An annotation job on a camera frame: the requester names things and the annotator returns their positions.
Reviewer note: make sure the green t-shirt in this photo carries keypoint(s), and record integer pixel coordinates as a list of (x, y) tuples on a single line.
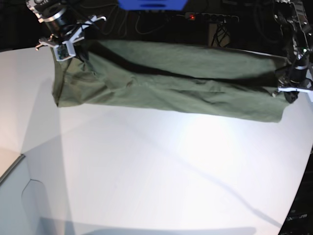
[(171, 77)]

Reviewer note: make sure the black power strip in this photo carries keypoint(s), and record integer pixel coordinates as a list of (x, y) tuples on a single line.
[(211, 18)]

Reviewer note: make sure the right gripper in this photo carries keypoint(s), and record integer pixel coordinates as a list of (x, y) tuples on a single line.
[(62, 30)]

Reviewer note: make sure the blue box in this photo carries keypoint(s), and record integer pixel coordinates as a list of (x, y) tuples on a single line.
[(136, 5)]

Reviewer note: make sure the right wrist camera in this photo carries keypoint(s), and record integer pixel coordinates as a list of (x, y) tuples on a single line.
[(64, 52)]

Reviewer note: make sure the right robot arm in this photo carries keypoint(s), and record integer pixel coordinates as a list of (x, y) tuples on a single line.
[(53, 9)]

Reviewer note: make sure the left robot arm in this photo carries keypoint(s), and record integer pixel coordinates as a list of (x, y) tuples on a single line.
[(295, 18)]

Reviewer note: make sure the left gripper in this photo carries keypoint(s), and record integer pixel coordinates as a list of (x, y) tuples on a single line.
[(291, 90)]

